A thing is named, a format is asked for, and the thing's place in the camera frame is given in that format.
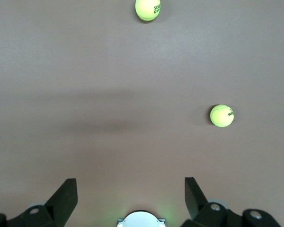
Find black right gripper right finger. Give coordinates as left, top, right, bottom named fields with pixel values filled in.
left=181, top=176, right=282, bottom=227

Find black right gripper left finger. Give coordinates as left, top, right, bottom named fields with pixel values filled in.
left=0, top=178, right=78, bottom=227

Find yellow tennis ball Wilson print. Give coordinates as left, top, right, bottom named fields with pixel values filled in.
left=210, top=104, right=235, bottom=128

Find yellow tennis ball two-line print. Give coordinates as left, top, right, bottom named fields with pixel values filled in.
left=134, top=0, right=161, bottom=22

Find brown table mat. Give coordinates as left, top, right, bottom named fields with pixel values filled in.
left=0, top=0, right=284, bottom=227

